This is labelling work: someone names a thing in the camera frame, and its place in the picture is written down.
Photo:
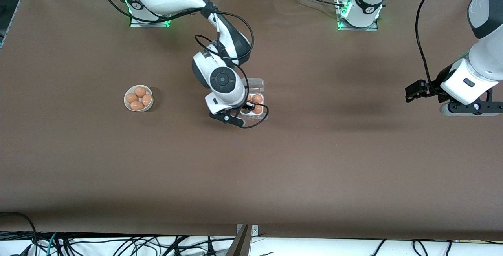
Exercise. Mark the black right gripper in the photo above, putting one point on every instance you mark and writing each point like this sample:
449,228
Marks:
245,108

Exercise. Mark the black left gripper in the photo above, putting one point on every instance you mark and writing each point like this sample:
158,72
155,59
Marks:
432,90

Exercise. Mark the clear plastic egg box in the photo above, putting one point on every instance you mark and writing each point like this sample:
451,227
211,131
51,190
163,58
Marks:
257,85

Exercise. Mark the brown table cover sheet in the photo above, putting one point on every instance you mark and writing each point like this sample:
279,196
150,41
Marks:
314,169

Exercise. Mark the white round bowl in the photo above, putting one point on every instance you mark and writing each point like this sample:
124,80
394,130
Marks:
150,106

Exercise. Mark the dark stand pole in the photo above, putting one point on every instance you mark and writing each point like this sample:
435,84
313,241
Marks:
239,246

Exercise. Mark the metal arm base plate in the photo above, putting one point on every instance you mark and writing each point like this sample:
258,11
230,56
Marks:
135,23
359,28

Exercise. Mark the silver metal bracket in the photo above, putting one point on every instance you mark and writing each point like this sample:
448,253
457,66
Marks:
255,229

